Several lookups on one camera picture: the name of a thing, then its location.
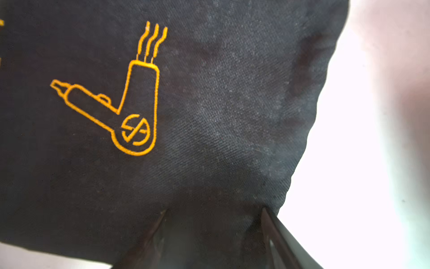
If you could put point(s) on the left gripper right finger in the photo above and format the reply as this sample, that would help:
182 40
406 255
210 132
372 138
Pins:
283 250

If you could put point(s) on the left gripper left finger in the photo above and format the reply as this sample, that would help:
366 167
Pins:
148 250

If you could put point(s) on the black hair dryer pouch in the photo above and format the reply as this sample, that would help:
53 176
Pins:
115 111

